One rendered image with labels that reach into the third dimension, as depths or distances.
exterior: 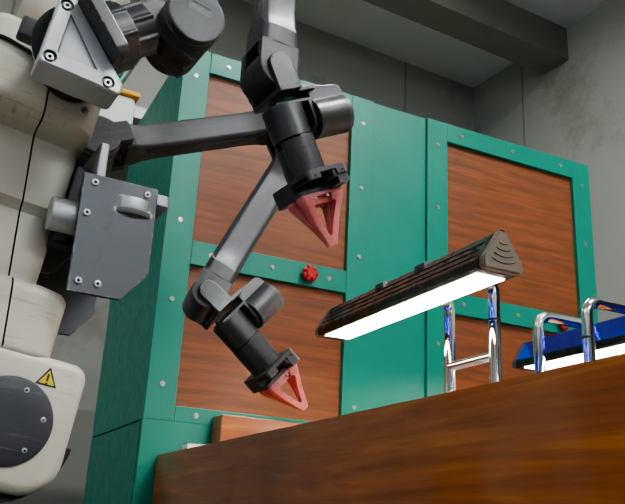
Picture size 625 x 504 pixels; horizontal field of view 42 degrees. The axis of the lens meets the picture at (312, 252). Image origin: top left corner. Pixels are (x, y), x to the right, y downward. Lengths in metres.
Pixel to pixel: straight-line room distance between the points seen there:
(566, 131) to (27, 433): 4.29
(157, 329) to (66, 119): 0.88
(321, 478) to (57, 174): 0.53
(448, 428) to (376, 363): 1.27
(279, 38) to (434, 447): 0.59
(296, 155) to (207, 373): 0.93
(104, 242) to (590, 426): 0.64
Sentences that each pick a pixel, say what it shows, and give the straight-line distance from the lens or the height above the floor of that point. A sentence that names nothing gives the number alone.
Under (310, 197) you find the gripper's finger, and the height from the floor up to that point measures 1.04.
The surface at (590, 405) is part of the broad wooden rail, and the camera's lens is 0.71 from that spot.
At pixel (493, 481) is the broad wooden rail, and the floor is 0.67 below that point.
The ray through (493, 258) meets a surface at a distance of 1.36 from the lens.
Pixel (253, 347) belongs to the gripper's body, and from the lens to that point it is 1.36.
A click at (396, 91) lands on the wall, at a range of 5.36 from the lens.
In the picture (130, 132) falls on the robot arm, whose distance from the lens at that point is 1.46.
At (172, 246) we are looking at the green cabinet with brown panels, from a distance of 1.95.
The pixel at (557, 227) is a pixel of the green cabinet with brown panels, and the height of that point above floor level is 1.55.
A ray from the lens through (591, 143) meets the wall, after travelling 4.83.
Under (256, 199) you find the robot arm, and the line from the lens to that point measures 1.49.
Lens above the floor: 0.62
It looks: 19 degrees up
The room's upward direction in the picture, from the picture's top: 3 degrees clockwise
